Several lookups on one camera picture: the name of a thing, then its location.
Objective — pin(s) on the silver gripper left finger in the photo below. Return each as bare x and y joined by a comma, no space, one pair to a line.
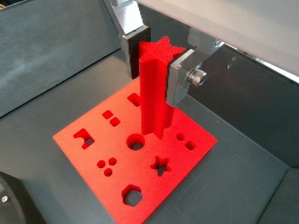
132,31

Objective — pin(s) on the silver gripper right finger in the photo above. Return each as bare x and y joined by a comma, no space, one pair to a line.
184,71

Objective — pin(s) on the red star-shaped peg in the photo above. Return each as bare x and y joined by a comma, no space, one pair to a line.
155,56

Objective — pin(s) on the black object at corner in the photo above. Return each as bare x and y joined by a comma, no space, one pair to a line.
17,209

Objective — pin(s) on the red shape-sorting block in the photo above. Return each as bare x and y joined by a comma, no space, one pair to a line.
130,169

